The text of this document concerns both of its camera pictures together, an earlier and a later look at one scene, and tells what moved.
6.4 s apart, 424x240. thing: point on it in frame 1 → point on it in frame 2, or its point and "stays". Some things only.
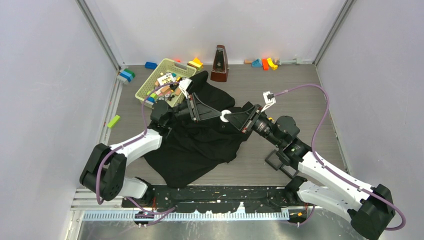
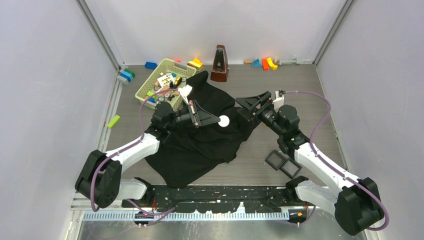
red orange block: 265,64 stays
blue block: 150,65 stays
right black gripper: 239,120 → 252,103
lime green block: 113,121 stays
